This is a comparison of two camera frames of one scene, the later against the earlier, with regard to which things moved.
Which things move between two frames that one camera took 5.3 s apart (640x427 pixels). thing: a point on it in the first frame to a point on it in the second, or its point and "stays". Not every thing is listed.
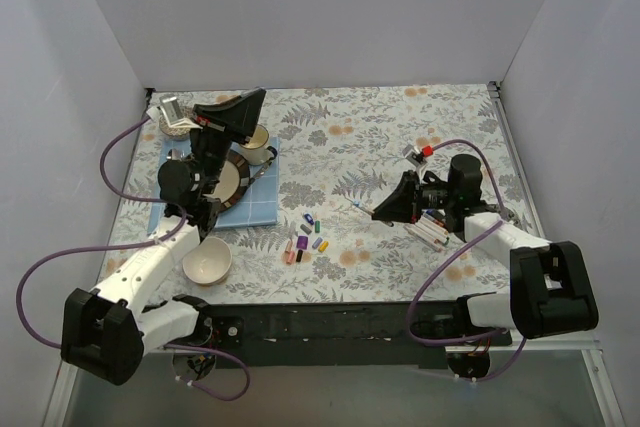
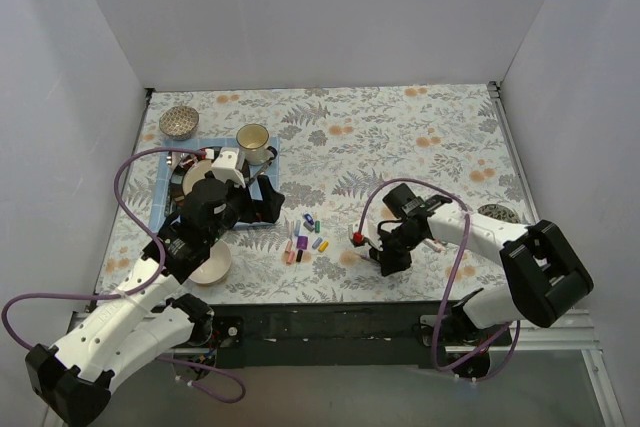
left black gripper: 210,122 to 255,200
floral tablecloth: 375,188 stays
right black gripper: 413,198 to 392,245
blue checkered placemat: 259,207 stays
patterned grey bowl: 175,131 stays
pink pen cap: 289,257 stays
